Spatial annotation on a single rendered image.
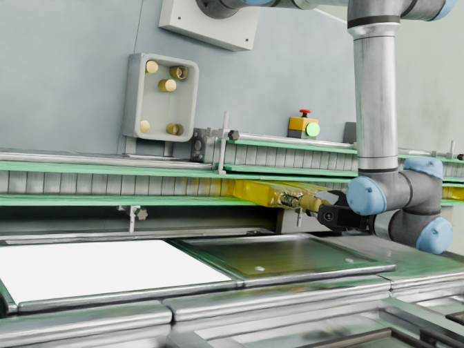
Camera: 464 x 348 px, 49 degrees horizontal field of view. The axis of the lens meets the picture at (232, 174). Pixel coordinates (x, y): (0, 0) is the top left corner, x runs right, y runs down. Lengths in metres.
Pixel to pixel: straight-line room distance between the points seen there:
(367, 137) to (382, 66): 0.13
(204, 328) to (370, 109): 0.49
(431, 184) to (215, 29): 0.75
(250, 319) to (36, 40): 0.86
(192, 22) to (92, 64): 0.30
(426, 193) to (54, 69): 0.93
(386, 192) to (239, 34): 0.74
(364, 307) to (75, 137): 0.83
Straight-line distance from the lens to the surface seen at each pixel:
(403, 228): 1.12
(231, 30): 1.51
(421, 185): 1.06
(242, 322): 0.89
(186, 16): 1.45
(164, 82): 1.42
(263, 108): 1.68
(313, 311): 0.99
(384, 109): 0.98
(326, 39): 1.87
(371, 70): 0.97
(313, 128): 1.69
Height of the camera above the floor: 2.08
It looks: 54 degrees down
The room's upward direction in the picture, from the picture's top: 104 degrees clockwise
